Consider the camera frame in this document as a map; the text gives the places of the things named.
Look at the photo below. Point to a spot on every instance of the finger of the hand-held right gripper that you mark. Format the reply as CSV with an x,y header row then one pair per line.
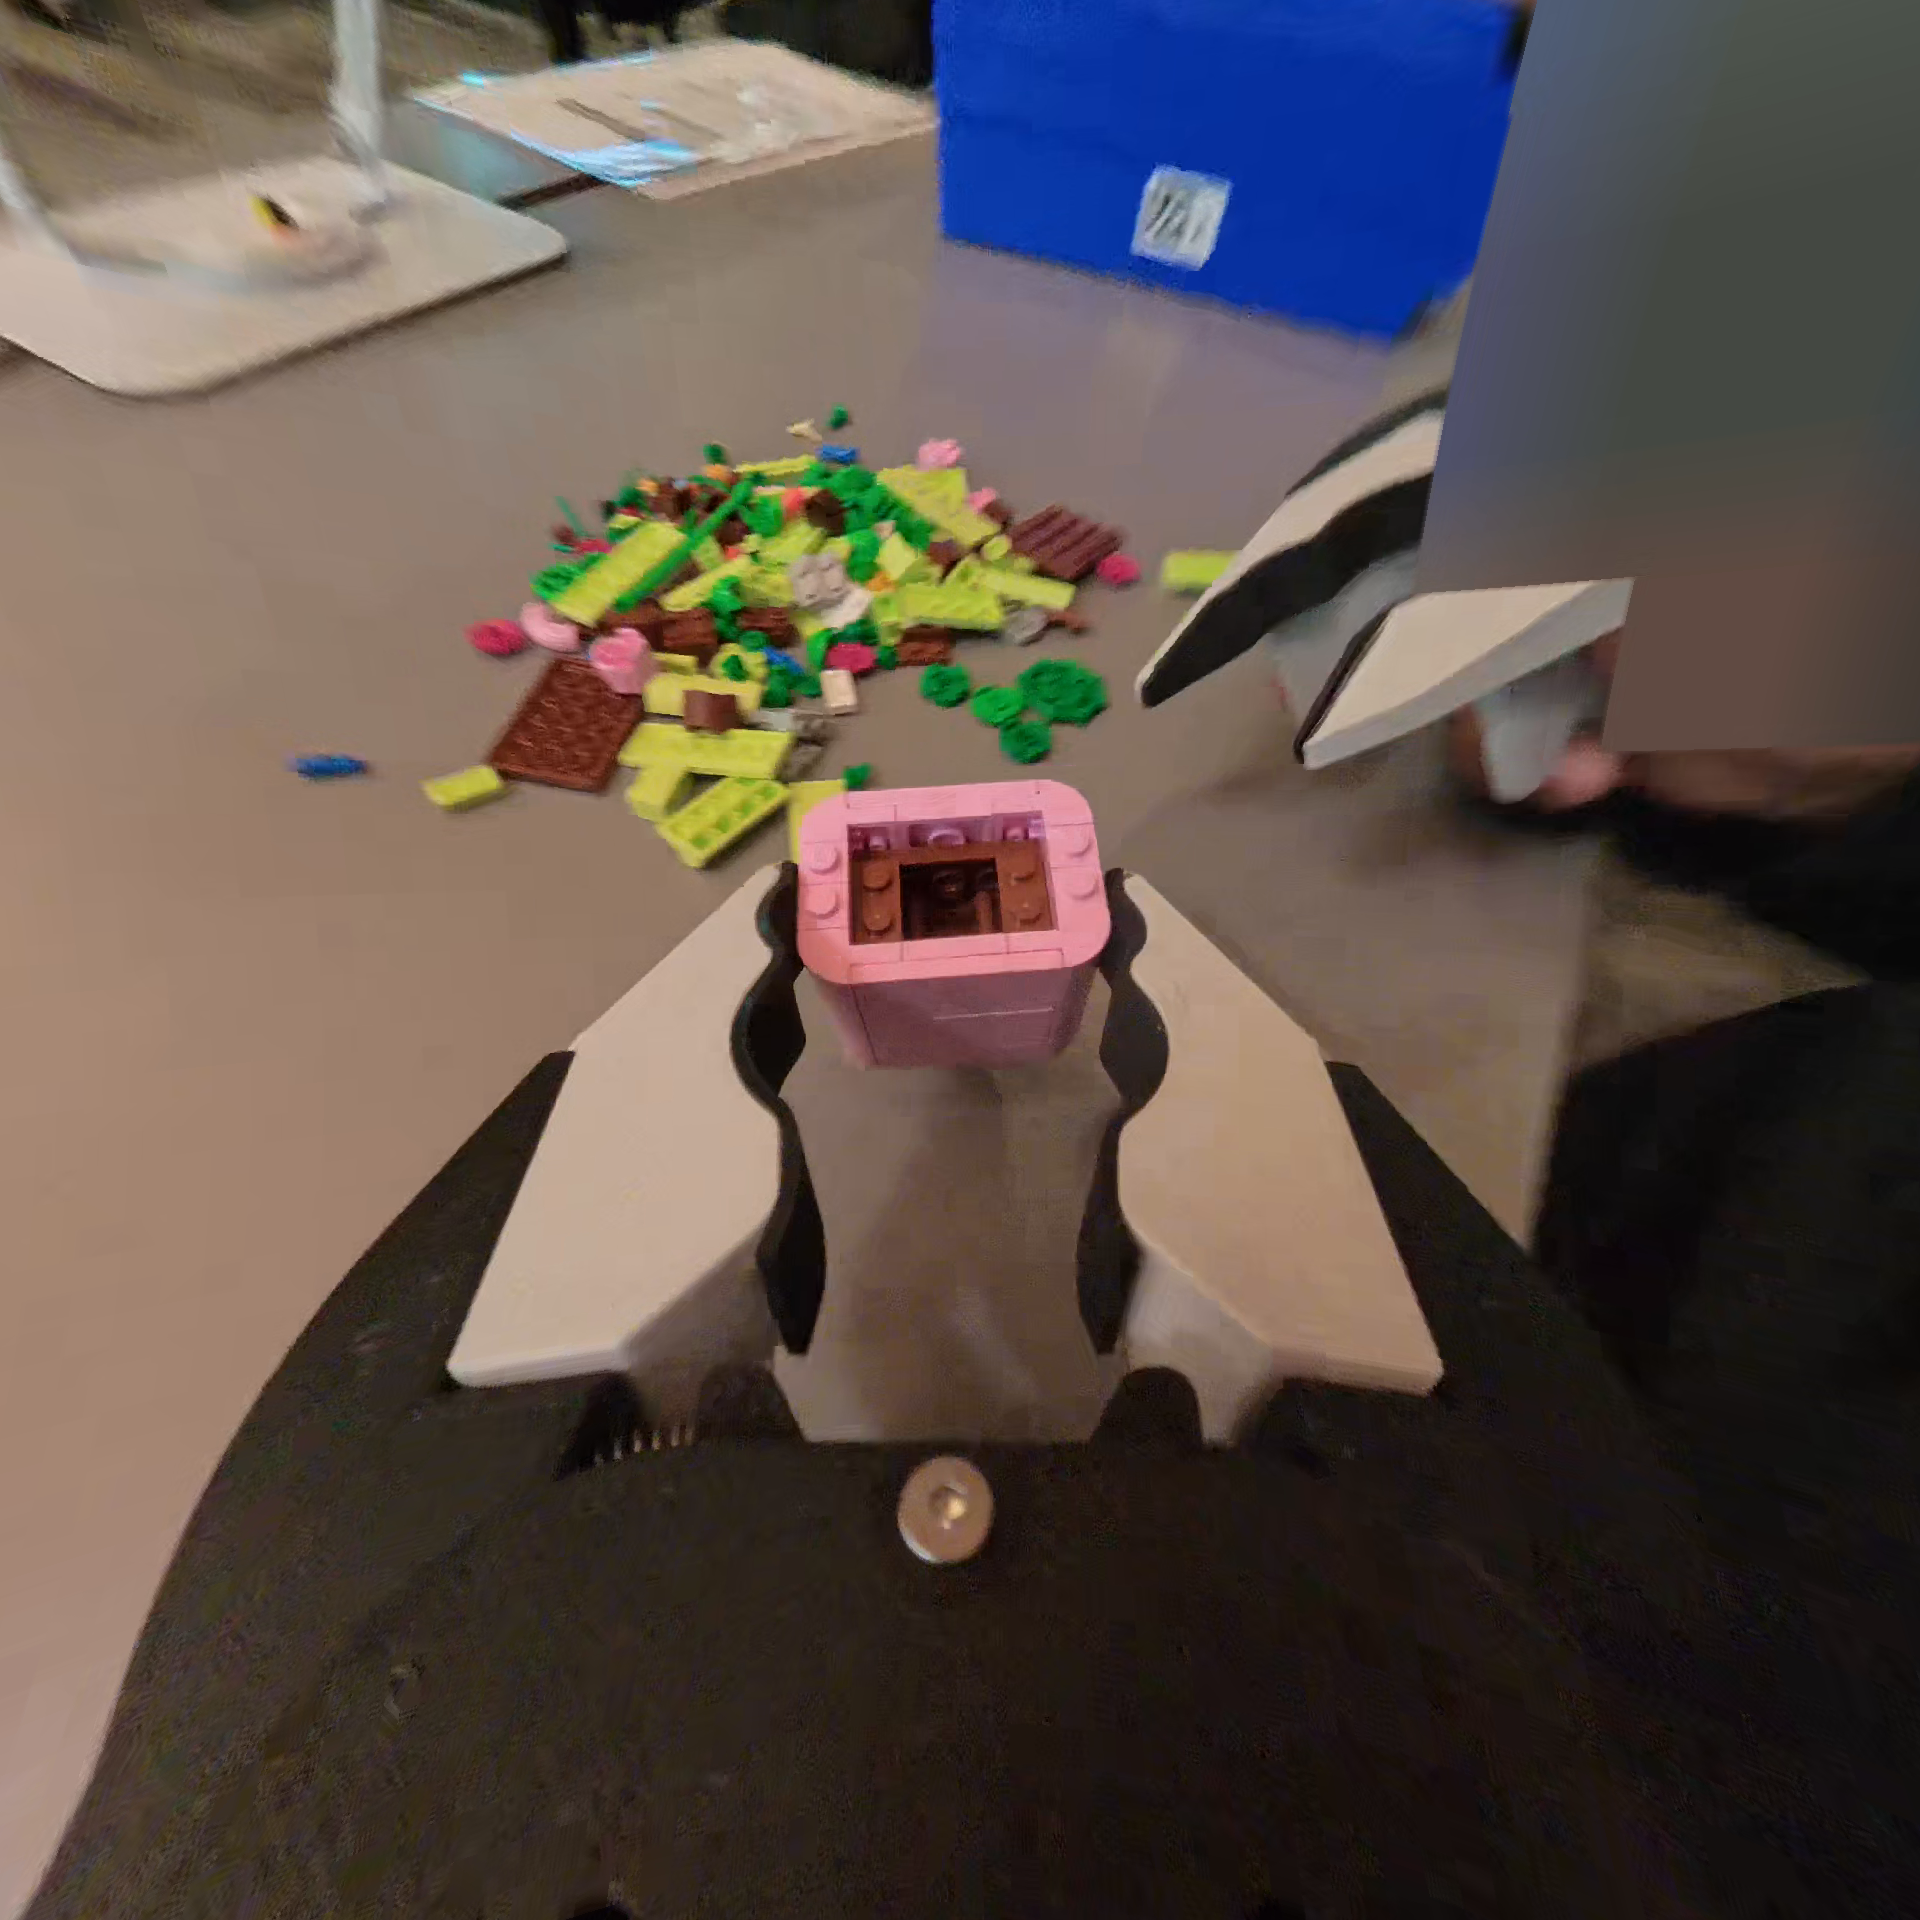
x,y
1277,542
1470,662

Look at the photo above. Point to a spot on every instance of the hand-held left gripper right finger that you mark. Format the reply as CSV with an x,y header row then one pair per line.
x,y
1261,1184

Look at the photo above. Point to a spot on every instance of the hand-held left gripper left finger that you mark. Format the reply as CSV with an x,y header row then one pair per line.
x,y
630,1171

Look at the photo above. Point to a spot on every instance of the pink toy brick box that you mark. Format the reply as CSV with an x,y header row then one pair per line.
x,y
960,991

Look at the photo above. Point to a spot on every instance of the person's right hand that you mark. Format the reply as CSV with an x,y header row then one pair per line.
x,y
1652,782

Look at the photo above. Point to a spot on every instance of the small lime studded plate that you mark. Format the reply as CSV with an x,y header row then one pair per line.
x,y
465,786

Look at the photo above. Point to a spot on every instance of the large brown studded plate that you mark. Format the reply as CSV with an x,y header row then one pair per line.
x,y
567,726

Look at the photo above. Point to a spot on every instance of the blue plastic bin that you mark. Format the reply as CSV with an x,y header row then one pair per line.
x,y
1079,120

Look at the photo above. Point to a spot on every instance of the pile of toy bricks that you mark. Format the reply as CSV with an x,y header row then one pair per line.
x,y
781,586

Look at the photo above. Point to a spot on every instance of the small blue toy piece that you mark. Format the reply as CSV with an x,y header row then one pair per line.
x,y
329,767

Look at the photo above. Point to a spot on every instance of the white paper sheets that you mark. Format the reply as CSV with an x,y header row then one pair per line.
x,y
720,105

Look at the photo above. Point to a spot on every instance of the white laptop stand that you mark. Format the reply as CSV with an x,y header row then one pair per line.
x,y
301,301

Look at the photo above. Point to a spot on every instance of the small yellow black object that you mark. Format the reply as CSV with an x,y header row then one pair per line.
x,y
275,214

